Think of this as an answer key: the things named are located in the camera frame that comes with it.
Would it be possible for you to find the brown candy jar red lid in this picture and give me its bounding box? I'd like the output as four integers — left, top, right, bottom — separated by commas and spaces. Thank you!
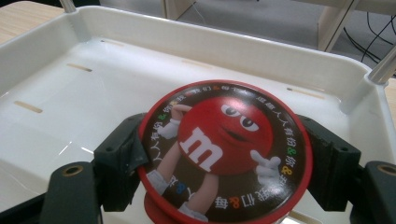
136, 78, 314, 224

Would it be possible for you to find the white plastic bin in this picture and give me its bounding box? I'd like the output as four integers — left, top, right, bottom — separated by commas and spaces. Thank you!
0, 0, 396, 224

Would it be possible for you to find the black cable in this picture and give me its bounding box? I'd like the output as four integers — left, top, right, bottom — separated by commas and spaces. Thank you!
343, 12, 396, 63

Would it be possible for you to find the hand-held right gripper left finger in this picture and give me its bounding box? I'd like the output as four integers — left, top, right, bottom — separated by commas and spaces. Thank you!
92, 112, 150, 213

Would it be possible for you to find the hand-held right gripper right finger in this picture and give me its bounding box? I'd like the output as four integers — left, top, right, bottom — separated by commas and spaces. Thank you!
297, 113, 362, 213

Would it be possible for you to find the light wooden furniture frame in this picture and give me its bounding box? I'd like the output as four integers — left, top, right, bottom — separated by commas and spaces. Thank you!
163, 0, 396, 53

